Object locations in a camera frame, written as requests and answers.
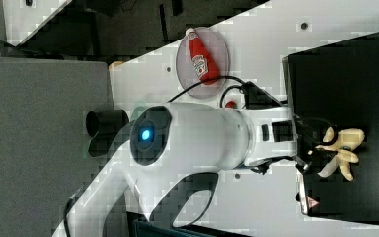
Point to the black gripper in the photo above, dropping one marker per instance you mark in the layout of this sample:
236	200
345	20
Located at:
311	155

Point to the yellow plush peeled banana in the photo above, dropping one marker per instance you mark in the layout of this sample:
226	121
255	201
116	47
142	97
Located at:
340	146

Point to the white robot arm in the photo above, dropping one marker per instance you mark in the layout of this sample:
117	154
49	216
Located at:
171	156

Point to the silver black toaster oven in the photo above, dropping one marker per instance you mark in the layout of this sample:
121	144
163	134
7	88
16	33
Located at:
339	82

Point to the dark red plush strawberry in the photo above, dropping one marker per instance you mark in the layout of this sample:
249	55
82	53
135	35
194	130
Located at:
231	104

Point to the red plush ketchup bottle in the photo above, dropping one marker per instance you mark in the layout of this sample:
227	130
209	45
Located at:
203	63

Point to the grey round plate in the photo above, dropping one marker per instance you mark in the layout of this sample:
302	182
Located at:
217	48

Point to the green plastic cup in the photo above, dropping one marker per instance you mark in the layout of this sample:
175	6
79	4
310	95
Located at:
137	112

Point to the black cylinder object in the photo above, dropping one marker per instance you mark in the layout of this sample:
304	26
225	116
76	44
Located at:
104	123

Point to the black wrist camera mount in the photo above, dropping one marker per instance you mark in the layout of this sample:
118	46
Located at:
258	99

